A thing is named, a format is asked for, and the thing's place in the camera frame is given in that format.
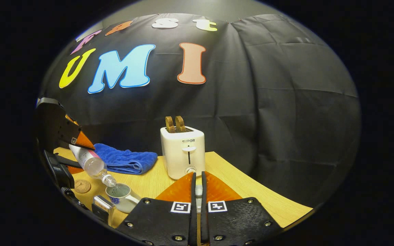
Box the white toaster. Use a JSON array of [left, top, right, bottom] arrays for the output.
[[160, 126, 206, 180]]

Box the round cork coaster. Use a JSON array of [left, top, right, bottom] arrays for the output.
[[74, 179, 92, 194]]

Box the clear plastic water bottle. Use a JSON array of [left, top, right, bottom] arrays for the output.
[[69, 144, 117, 188]]

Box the folded blue towel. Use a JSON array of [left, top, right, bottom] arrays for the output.
[[93, 143, 158, 175]]

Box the white blue teacup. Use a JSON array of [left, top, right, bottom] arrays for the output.
[[105, 183, 142, 214]]

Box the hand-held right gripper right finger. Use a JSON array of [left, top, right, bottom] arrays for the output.
[[200, 171, 283, 246]]

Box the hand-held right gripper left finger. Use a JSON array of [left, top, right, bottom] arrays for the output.
[[115, 172, 197, 246]]

